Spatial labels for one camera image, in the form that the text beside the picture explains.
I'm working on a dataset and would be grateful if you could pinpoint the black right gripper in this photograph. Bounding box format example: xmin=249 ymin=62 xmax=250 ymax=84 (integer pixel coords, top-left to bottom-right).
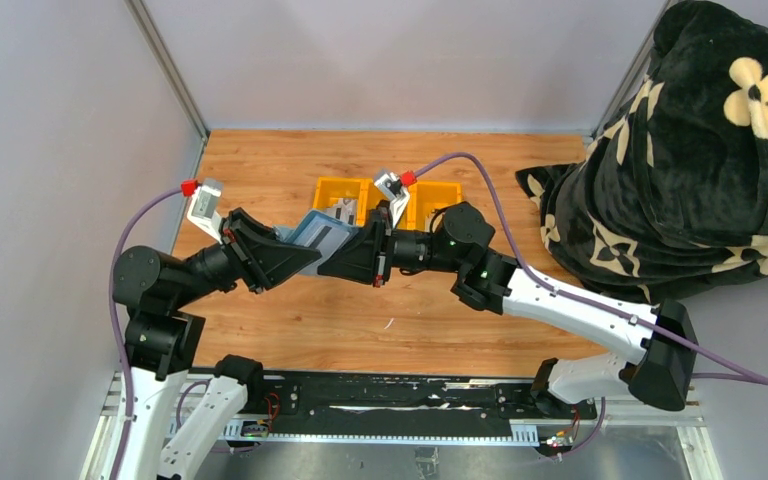
xmin=318 ymin=207 xmax=464 ymax=287

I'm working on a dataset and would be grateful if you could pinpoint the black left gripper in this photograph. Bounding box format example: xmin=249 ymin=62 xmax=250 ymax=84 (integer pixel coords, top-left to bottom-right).
xmin=174 ymin=207 xmax=324 ymax=307

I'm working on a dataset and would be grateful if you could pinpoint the grey white credit card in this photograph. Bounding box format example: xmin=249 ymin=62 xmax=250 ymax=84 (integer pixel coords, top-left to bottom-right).
xmin=325 ymin=198 xmax=358 ymax=225

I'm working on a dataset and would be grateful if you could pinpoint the blue leather card holder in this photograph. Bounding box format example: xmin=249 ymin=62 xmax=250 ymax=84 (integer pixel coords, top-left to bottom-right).
xmin=273 ymin=209 xmax=359 ymax=276

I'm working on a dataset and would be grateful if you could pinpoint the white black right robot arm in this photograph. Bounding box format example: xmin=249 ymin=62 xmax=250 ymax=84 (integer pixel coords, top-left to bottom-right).
xmin=317 ymin=202 xmax=696 ymax=418

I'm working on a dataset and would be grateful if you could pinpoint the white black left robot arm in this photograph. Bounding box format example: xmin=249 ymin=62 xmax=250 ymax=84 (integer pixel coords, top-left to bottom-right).
xmin=110 ymin=209 xmax=322 ymax=479

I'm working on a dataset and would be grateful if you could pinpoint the yellow plastic compartment tray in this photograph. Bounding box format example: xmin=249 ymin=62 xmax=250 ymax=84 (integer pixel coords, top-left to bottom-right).
xmin=311 ymin=175 xmax=464 ymax=230

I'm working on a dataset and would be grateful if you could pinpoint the black floral fleece blanket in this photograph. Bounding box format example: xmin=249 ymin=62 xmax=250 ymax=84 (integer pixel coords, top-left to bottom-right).
xmin=515 ymin=1 xmax=768 ymax=304

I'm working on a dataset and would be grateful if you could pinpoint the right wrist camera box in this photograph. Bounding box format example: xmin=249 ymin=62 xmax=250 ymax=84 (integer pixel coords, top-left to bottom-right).
xmin=373 ymin=169 xmax=416 ymax=228

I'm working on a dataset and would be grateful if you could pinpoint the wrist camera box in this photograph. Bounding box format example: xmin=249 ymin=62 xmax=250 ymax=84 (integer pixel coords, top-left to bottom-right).
xmin=180 ymin=178 xmax=223 ymax=242
xmin=373 ymin=169 xmax=416 ymax=228

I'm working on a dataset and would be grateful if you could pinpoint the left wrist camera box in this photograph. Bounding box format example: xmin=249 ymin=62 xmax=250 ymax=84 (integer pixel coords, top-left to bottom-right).
xmin=180 ymin=178 xmax=223 ymax=242

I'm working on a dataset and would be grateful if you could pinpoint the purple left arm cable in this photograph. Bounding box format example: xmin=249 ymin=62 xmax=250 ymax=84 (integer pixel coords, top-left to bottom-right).
xmin=106 ymin=185 xmax=190 ymax=480

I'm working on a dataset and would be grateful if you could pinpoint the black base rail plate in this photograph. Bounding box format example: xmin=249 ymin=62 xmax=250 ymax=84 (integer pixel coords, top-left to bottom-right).
xmin=237 ymin=370 xmax=598 ymax=446

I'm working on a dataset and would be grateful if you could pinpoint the aluminium frame post left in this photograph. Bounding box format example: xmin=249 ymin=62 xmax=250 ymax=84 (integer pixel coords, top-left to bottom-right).
xmin=124 ymin=0 xmax=210 ymax=145

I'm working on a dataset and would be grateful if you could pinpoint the aluminium frame post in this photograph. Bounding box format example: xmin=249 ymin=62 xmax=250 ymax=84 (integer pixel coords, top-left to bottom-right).
xmin=590 ymin=29 xmax=654 ymax=140
xmin=124 ymin=0 xmax=210 ymax=145

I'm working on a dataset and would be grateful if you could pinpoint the aluminium frame post right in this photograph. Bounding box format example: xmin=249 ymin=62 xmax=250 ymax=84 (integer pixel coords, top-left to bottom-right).
xmin=590 ymin=29 xmax=654 ymax=140

